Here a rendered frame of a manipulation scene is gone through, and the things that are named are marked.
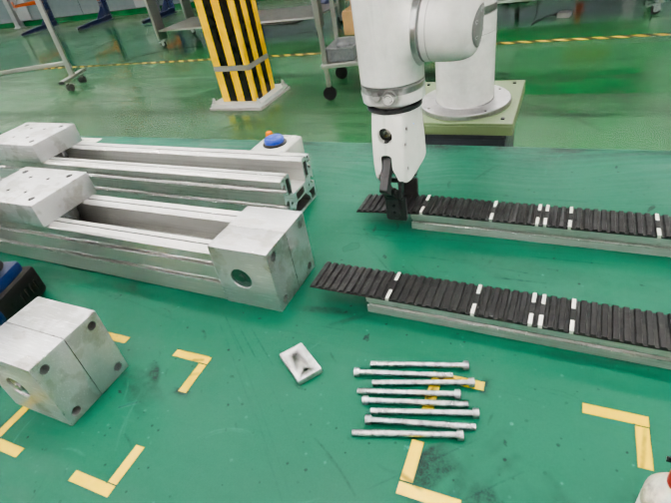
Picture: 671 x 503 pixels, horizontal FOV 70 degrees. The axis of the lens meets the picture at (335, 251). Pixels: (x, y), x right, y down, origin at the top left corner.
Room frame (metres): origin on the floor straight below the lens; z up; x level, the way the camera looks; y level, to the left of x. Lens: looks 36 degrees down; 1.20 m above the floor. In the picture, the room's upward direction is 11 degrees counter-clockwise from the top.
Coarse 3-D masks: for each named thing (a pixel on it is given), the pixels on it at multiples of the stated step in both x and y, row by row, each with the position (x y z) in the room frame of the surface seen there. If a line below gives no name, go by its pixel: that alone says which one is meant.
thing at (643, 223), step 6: (636, 216) 0.49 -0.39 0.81; (642, 216) 0.49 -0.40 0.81; (648, 216) 0.49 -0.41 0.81; (636, 222) 0.48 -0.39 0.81; (642, 222) 0.48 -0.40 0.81; (648, 222) 0.48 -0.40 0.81; (636, 228) 0.47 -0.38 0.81; (642, 228) 0.47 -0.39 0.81; (648, 228) 0.46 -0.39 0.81; (636, 234) 0.46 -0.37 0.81; (642, 234) 0.46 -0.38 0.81; (648, 234) 0.45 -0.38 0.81
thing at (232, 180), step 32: (0, 160) 1.05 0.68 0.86; (64, 160) 0.97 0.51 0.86; (96, 160) 0.93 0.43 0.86; (128, 160) 0.96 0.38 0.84; (160, 160) 0.91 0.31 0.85; (192, 160) 0.87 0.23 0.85; (224, 160) 0.83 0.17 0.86; (256, 160) 0.80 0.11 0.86; (288, 160) 0.76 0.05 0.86; (128, 192) 0.87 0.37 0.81; (160, 192) 0.83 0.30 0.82; (192, 192) 0.79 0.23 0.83; (224, 192) 0.75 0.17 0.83; (256, 192) 0.71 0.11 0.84; (288, 192) 0.70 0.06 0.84
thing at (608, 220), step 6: (606, 210) 0.52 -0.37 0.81; (600, 216) 0.51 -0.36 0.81; (606, 216) 0.51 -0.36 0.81; (612, 216) 0.50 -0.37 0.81; (600, 222) 0.50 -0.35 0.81; (606, 222) 0.49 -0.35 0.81; (612, 222) 0.49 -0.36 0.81; (600, 228) 0.49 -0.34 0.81; (606, 228) 0.48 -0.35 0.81; (612, 228) 0.48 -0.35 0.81
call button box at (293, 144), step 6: (288, 138) 0.92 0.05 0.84; (294, 138) 0.91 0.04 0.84; (300, 138) 0.91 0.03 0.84; (258, 144) 0.92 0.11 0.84; (264, 144) 0.90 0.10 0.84; (282, 144) 0.89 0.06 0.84; (288, 144) 0.89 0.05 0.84; (294, 144) 0.89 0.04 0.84; (300, 144) 0.91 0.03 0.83; (252, 150) 0.89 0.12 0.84; (258, 150) 0.89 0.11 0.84; (264, 150) 0.88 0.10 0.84; (270, 150) 0.88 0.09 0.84; (276, 150) 0.87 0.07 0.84; (282, 150) 0.86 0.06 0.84; (288, 150) 0.87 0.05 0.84; (294, 150) 0.88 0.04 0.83; (300, 150) 0.90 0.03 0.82
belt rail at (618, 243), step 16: (416, 224) 0.61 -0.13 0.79; (432, 224) 0.60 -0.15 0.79; (448, 224) 0.59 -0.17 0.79; (464, 224) 0.57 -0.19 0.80; (480, 224) 0.56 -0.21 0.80; (496, 224) 0.55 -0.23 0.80; (528, 240) 0.53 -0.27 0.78; (544, 240) 0.52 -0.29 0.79; (560, 240) 0.51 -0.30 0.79; (576, 240) 0.50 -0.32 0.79; (592, 240) 0.49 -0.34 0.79; (608, 240) 0.48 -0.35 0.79; (624, 240) 0.47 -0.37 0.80; (640, 240) 0.46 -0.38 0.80; (656, 240) 0.45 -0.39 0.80
